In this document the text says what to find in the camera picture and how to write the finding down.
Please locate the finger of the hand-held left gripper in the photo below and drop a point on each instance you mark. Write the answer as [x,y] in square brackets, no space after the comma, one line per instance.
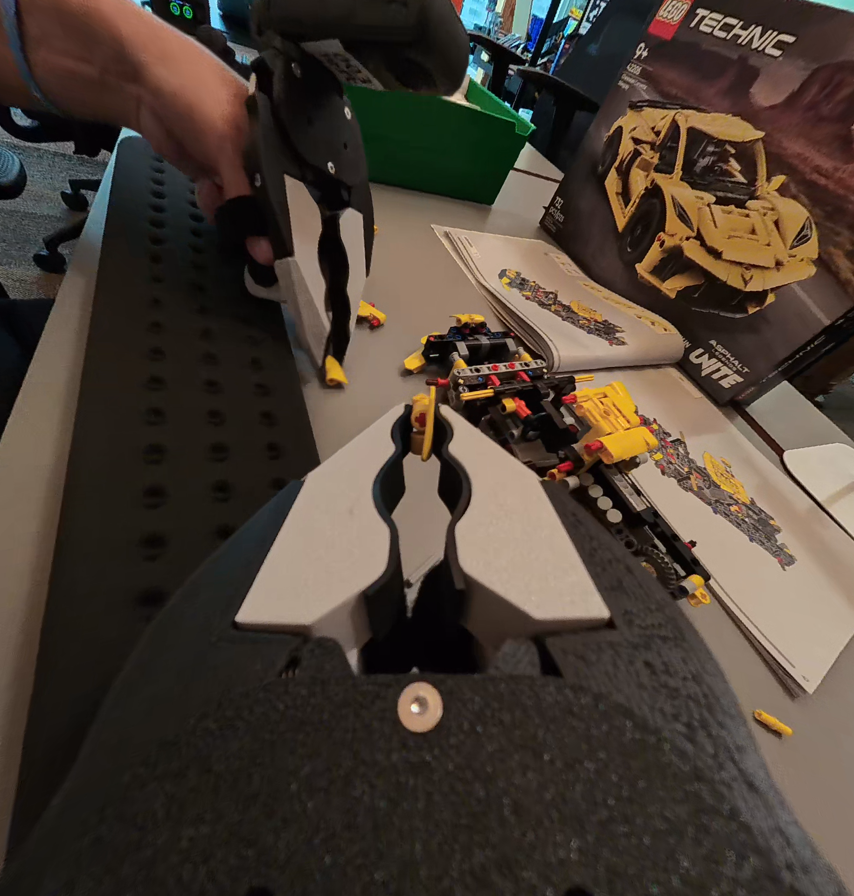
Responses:
[357,259]
[304,294]

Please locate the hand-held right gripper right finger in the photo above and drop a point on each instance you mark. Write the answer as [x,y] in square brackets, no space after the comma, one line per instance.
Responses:
[532,553]

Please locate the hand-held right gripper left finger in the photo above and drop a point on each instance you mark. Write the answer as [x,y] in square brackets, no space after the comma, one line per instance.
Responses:
[315,553]

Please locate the yellow lego wedge piece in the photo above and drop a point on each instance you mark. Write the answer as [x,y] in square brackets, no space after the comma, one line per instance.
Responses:
[334,371]

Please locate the lego car chassis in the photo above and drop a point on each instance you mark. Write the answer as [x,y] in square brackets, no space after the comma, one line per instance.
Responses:
[511,413]

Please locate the yellow lego block piece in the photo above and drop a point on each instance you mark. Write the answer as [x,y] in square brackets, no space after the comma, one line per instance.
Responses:
[416,441]

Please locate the yellow lego beam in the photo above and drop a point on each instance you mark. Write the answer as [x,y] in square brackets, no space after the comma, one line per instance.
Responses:
[430,420]

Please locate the lego instruction booklet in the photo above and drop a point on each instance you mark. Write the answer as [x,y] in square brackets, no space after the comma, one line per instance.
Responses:
[783,560]

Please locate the yellow lego pin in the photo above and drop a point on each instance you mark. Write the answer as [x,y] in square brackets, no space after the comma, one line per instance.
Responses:
[773,722]

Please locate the lego set box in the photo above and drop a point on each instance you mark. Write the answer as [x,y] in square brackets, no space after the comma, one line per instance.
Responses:
[713,175]

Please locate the person's left hand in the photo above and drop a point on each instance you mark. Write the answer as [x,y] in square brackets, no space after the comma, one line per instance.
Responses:
[196,126]

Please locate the green storage bin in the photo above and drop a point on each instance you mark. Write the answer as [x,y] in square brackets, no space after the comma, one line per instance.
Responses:
[434,147]

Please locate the black device green lights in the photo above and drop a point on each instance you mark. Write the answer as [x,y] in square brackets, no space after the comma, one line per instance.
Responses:
[175,8]

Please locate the black dotted floor mat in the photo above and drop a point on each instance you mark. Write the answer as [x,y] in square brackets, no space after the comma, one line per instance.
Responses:
[154,420]

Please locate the blue wristband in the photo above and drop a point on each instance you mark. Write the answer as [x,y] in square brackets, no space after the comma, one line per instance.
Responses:
[28,70]

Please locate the white document stand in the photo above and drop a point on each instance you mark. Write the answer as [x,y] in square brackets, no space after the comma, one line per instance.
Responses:
[825,476]

